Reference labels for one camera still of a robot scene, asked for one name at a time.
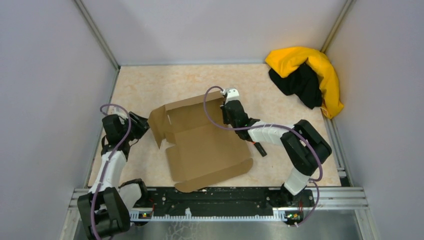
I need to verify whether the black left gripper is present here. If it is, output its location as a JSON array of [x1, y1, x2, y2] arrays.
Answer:
[[121, 111, 155, 141]]

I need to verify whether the brown cardboard box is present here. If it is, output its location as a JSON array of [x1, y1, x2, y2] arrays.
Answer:
[[148, 91, 254, 193]]

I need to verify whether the orange black marker pen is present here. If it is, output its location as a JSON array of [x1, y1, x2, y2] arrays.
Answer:
[[253, 142, 268, 157]]

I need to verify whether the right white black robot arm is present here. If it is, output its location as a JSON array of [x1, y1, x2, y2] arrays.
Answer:
[[220, 100, 332, 206]]

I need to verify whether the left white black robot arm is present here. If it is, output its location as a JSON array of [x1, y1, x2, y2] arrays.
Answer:
[[77, 112, 150, 240]]

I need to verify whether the yellow cloth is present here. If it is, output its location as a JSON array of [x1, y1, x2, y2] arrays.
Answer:
[[265, 46, 344, 119]]

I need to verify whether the black cloth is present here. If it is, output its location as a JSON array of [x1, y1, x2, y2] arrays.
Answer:
[[268, 62, 323, 109]]

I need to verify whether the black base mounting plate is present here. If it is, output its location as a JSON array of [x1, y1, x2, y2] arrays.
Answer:
[[134, 187, 315, 217]]

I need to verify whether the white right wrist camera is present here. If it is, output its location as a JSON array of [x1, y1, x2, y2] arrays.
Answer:
[[221, 87, 240, 102]]

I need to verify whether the aluminium frame rail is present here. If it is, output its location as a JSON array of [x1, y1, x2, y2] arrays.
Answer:
[[59, 187, 380, 240]]

